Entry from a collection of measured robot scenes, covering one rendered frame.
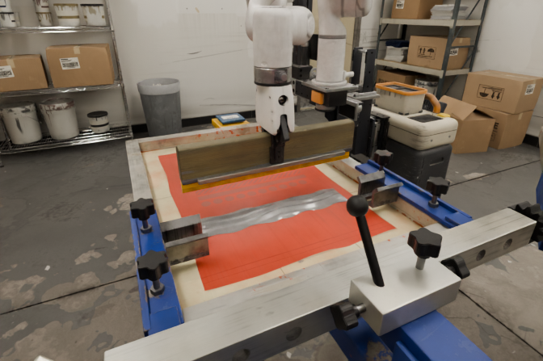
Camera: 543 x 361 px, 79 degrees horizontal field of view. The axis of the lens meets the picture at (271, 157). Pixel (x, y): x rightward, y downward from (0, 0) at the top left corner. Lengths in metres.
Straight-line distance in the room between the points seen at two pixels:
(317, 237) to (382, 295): 0.30
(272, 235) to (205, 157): 0.21
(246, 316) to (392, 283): 0.18
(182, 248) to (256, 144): 0.25
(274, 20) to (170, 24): 3.64
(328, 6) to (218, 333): 0.99
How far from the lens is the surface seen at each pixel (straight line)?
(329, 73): 1.19
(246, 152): 0.68
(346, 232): 0.72
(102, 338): 1.90
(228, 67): 4.43
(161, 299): 0.53
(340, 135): 0.78
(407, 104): 1.73
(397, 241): 0.67
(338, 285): 0.48
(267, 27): 0.63
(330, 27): 1.17
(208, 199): 0.83
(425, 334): 0.46
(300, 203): 0.79
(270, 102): 0.64
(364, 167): 0.90
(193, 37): 4.29
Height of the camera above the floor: 1.38
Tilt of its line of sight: 24 degrees down
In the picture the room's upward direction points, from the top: straight up
